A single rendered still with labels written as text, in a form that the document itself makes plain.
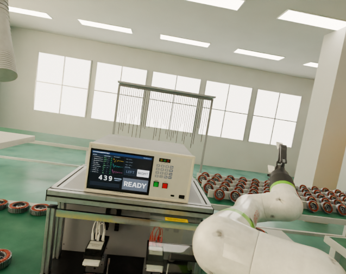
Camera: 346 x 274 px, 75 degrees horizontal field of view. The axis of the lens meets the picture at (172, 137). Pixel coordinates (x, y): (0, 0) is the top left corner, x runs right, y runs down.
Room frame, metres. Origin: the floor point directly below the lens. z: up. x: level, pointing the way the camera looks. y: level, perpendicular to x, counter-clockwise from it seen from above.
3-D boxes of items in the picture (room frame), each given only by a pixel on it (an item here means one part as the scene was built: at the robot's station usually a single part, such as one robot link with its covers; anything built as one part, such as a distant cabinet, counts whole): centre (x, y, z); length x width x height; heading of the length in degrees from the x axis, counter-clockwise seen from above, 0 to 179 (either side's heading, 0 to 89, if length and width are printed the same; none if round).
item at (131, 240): (1.04, 0.13, 0.92); 0.66 x 0.01 x 0.30; 95
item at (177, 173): (1.11, 0.13, 1.22); 0.44 x 0.39 x 0.20; 95
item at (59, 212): (0.88, 0.12, 1.03); 0.62 x 0.01 x 0.03; 95
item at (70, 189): (1.10, 0.14, 1.09); 0.68 x 0.44 x 0.05; 95
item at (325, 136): (4.05, -2.68, 1.65); 0.50 x 0.45 x 3.30; 5
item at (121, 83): (4.39, 0.24, 0.96); 1.84 x 0.50 x 1.93; 95
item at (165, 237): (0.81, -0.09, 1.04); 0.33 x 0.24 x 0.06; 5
